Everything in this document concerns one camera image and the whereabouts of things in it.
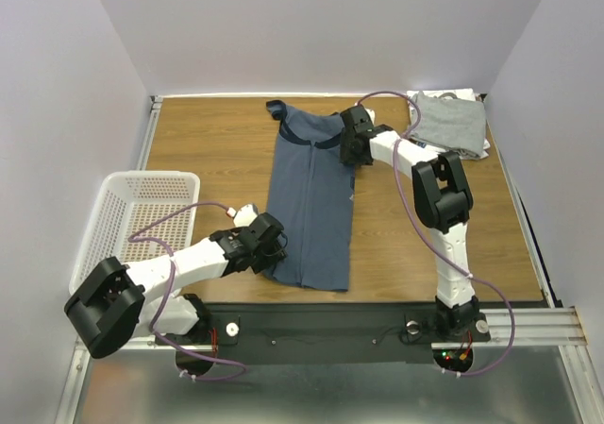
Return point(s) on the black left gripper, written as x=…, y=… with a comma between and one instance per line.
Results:
x=276, y=253

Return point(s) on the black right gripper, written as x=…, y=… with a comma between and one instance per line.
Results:
x=347, y=151

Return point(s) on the blue tank top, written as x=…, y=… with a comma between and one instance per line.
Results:
x=311, y=194

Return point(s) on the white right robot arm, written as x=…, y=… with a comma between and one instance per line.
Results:
x=442, y=201

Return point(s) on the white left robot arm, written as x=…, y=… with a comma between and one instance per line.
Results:
x=106, y=308

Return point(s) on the folded grey tank top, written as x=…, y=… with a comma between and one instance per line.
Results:
x=448, y=124

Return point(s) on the folded white printed tank top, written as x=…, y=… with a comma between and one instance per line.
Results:
x=453, y=112

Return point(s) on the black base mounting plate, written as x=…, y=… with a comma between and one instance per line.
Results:
x=333, y=333

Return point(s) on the white plastic basket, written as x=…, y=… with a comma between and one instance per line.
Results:
x=127, y=202

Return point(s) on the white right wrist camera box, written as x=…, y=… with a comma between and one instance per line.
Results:
x=371, y=115

